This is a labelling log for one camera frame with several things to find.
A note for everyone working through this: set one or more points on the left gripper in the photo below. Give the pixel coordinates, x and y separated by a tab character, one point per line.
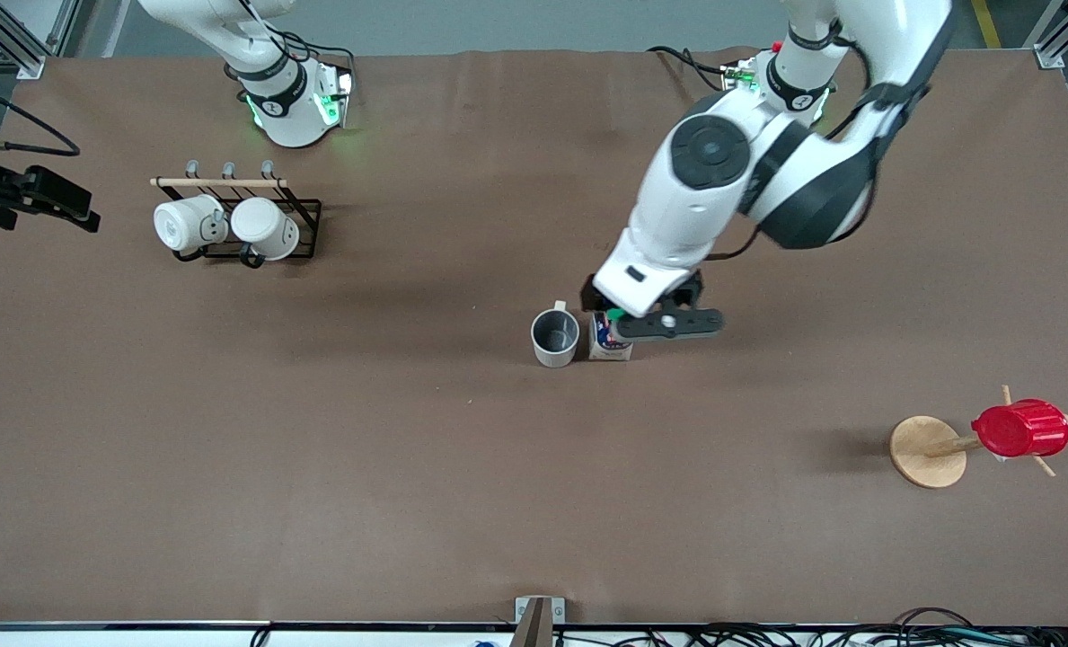
688	292

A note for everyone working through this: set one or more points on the blue white milk carton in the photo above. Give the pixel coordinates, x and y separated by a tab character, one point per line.
607	346

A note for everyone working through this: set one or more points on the grey ceramic mug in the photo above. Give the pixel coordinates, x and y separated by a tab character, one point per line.
556	334

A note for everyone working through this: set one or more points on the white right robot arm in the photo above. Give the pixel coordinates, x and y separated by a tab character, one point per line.
286	108

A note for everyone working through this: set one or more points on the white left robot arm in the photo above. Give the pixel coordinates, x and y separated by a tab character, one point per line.
821	180

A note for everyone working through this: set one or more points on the red plastic cup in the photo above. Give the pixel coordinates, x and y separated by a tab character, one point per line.
1023	429

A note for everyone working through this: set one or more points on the white mug with face print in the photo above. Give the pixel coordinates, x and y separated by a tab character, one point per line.
183	225

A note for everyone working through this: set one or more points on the plain white mug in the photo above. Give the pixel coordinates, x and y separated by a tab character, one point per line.
264	225

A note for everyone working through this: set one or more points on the brown table cover sheet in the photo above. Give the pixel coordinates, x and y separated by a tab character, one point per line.
408	449

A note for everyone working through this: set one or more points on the wooden mug tree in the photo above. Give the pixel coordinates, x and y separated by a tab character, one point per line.
927	451

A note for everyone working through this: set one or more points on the metal table edge bracket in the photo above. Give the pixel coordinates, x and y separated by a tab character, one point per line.
540	611

